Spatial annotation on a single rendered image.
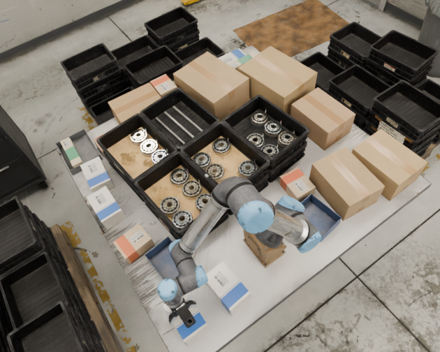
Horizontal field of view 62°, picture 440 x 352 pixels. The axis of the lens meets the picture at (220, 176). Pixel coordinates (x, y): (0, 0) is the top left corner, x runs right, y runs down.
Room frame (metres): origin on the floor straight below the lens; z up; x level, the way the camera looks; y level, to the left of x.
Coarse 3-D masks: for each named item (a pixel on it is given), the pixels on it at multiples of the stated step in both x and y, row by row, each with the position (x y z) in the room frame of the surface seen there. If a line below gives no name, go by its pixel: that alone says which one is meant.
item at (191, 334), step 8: (184, 296) 0.51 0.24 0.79; (192, 312) 0.43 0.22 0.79; (176, 320) 0.41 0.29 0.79; (200, 320) 0.39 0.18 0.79; (176, 328) 0.38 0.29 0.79; (184, 328) 0.37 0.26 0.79; (192, 328) 0.36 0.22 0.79; (200, 328) 0.36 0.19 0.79; (208, 328) 0.37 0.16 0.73; (184, 336) 0.34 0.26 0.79; (192, 336) 0.33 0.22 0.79; (200, 336) 0.35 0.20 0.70
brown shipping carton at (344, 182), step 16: (320, 160) 1.09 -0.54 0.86; (336, 160) 1.07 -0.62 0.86; (352, 160) 1.05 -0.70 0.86; (320, 176) 1.00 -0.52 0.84; (336, 176) 0.97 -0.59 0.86; (352, 176) 0.96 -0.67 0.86; (368, 176) 0.94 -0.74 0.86; (320, 192) 0.97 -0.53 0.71; (336, 192) 0.88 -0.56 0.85; (352, 192) 0.86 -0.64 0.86; (368, 192) 0.85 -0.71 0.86; (336, 208) 0.85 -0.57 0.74; (352, 208) 0.80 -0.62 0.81
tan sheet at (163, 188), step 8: (176, 168) 1.20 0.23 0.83; (168, 176) 1.16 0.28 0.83; (160, 184) 1.11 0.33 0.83; (168, 184) 1.10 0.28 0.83; (152, 192) 1.07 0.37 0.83; (160, 192) 1.06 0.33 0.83; (168, 192) 1.05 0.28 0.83; (176, 192) 1.05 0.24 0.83; (208, 192) 1.01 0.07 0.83; (160, 200) 1.01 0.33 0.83; (184, 200) 0.99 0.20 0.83; (192, 200) 0.98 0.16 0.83; (184, 208) 0.94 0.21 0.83; (192, 208) 0.93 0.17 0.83; (192, 216) 0.89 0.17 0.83
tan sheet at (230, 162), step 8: (208, 152) 1.28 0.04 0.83; (232, 152) 1.25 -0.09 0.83; (240, 152) 1.24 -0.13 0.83; (216, 160) 1.22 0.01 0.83; (224, 160) 1.21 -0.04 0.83; (232, 160) 1.20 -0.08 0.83; (240, 160) 1.19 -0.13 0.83; (248, 160) 1.18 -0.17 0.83; (224, 168) 1.15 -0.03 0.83; (232, 168) 1.14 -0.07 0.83; (224, 176) 1.10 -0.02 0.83; (232, 176) 1.09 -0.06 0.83; (240, 176) 1.08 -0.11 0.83
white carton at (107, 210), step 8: (96, 192) 1.16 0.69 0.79; (104, 192) 1.15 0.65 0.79; (96, 200) 1.10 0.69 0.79; (104, 200) 1.09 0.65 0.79; (112, 200) 1.08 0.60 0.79; (96, 208) 1.05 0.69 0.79; (104, 208) 1.04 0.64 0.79; (112, 208) 1.03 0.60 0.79; (120, 208) 1.03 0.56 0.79; (104, 216) 1.00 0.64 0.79; (112, 216) 0.99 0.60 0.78; (120, 216) 1.01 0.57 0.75; (104, 224) 0.96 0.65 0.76; (112, 224) 0.98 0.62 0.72
